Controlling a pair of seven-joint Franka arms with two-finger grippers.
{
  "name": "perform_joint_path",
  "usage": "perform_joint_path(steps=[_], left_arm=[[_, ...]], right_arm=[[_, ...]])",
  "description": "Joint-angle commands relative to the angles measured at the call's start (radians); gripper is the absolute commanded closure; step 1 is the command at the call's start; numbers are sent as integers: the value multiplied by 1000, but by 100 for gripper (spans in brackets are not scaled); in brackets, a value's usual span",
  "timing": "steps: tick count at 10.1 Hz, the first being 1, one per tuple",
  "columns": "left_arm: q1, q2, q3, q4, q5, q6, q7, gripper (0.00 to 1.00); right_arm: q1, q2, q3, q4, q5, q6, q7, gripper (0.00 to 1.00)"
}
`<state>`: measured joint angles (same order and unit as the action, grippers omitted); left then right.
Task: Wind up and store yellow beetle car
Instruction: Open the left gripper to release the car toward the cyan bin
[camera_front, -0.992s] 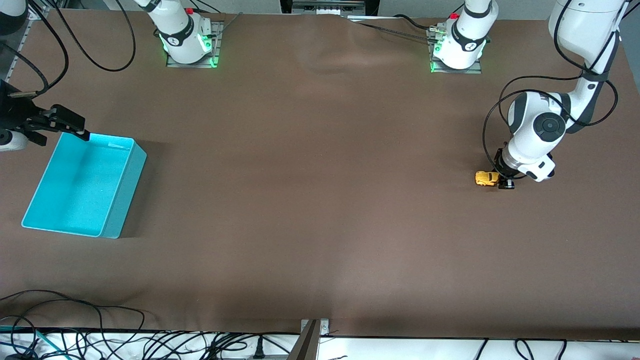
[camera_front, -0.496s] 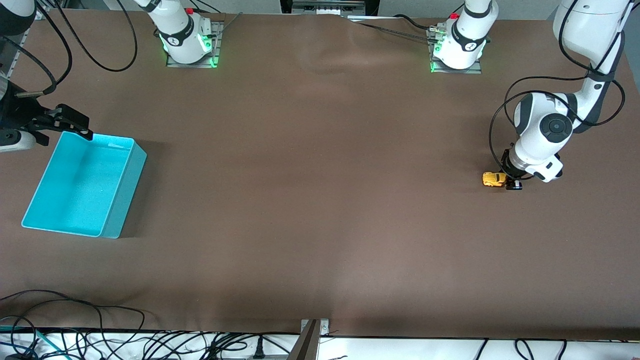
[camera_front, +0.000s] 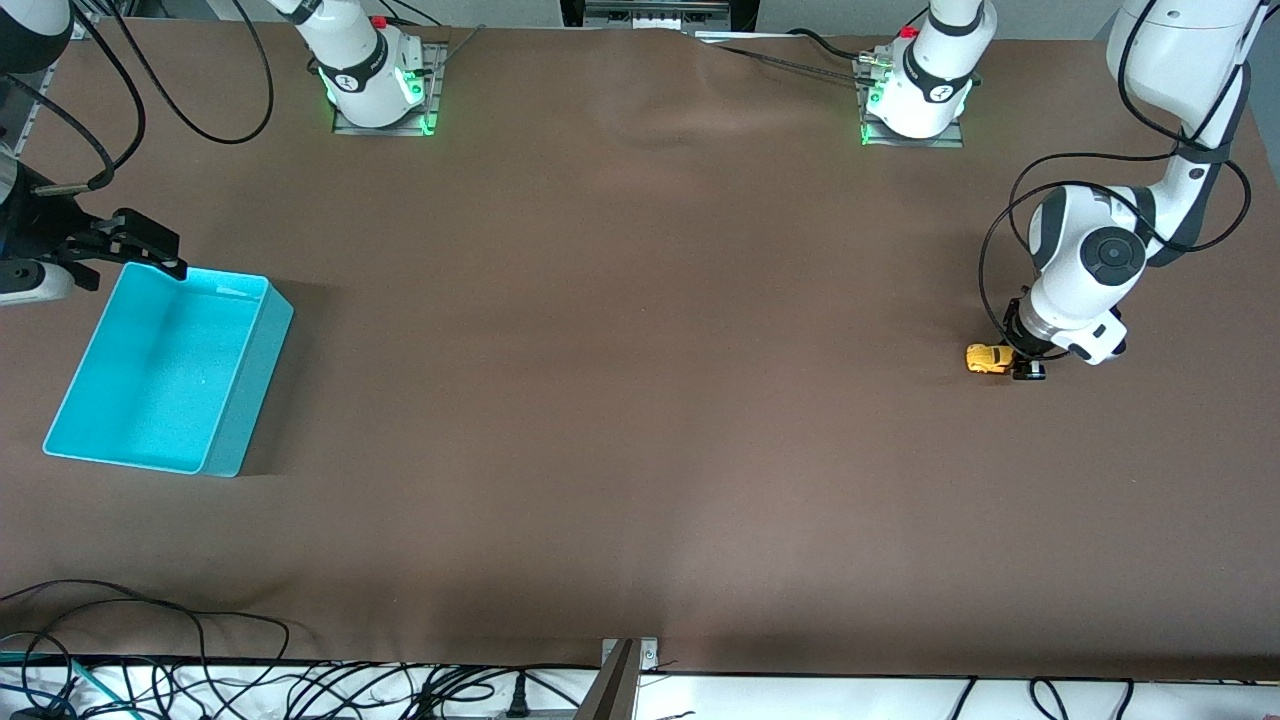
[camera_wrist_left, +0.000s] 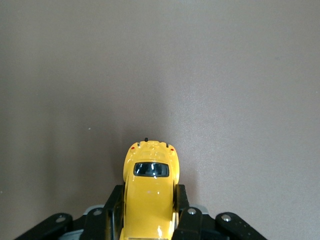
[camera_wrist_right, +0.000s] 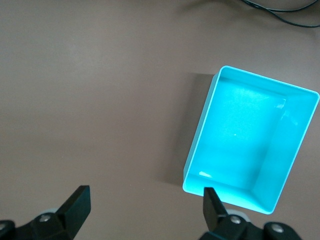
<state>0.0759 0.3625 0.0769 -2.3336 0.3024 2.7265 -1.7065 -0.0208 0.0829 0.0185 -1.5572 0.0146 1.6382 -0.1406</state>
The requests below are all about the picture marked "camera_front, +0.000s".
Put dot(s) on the yellow beetle toy car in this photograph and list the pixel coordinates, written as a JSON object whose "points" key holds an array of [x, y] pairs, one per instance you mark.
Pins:
{"points": [[988, 358]]}

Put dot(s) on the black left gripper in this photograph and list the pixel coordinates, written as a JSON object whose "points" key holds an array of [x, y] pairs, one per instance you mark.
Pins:
{"points": [[1015, 346]]}

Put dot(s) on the black metal equipment frame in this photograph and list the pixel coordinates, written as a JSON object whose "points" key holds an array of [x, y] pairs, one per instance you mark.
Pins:
{"points": [[650, 15]]}

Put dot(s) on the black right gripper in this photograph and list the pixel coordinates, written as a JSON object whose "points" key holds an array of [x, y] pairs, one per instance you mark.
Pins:
{"points": [[38, 226]]}

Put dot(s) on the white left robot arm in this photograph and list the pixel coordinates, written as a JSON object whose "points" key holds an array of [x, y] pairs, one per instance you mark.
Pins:
{"points": [[1090, 255]]}

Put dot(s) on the grey metal bracket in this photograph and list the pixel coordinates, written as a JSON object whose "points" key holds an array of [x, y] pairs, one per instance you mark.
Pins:
{"points": [[615, 690]]}

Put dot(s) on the turquoise plastic bin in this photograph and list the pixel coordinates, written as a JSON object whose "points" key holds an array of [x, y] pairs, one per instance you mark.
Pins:
{"points": [[150, 380]]}

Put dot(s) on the grey metal mounting plate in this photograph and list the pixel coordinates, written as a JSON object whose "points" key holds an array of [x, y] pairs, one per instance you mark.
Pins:
{"points": [[436, 100], [950, 141]]}

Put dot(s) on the brown table cover mat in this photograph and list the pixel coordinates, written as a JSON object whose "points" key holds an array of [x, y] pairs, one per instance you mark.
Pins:
{"points": [[640, 400]]}

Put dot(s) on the black power plug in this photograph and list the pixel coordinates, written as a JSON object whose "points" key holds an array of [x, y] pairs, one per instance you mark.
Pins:
{"points": [[517, 700]]}

